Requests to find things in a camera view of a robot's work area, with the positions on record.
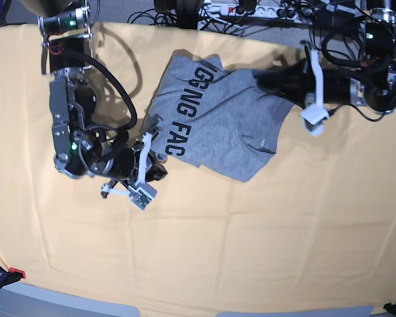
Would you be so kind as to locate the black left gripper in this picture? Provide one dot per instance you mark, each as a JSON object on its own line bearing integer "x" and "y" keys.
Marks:
{"x": 296, "y": 84}

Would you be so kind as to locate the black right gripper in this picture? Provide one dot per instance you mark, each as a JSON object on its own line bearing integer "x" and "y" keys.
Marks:
{"x": 126, "y": 166}

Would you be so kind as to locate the grey t-shirt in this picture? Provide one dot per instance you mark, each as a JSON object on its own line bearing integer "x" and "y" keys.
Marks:
{"x": 207, "y": 116}

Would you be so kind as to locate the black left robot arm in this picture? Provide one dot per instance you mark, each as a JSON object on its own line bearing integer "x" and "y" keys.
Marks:
{"x": 373, "y": 28}

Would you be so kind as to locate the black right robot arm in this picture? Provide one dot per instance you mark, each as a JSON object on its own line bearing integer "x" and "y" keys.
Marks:
{"x": 81, "y": 145}

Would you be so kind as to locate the white power strip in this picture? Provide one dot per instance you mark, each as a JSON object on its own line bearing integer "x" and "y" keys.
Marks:
{"x": 231, "y": 12}

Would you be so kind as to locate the yellow table cloth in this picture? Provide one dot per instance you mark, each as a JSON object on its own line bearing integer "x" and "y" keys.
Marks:
{"x": 315, "y": 229}

